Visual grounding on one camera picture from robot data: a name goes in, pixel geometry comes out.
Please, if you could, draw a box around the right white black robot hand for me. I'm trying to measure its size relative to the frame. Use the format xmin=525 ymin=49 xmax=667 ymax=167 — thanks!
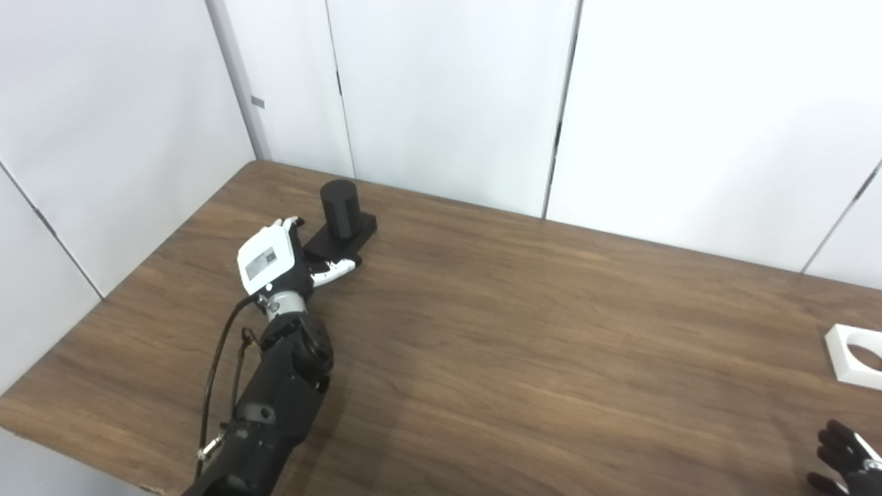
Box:
xmin=808 ymin=420 xmax=882 ymax=496

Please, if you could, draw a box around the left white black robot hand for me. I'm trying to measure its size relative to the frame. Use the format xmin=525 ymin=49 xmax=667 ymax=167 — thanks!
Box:
xmin=237 ymin=216 xmax=363 ymax=302

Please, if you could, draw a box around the black peg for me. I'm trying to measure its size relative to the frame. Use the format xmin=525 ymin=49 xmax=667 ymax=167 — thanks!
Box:
xmin=302 ymin=179 xmax=379 ymax=264

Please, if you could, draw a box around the white square piece with hole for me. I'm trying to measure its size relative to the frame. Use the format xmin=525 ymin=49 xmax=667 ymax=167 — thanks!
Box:
xmin=824 ymin=324 xmax=882 ymax=391

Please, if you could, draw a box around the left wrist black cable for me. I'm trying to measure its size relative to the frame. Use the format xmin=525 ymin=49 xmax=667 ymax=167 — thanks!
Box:
xmin=194 ymin=295 xmax=261 ymax=481

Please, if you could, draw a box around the grey wall corner post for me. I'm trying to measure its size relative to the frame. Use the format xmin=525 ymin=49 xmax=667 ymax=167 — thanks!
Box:
xmin=205 ymin=0 xmax=272 ymax=163

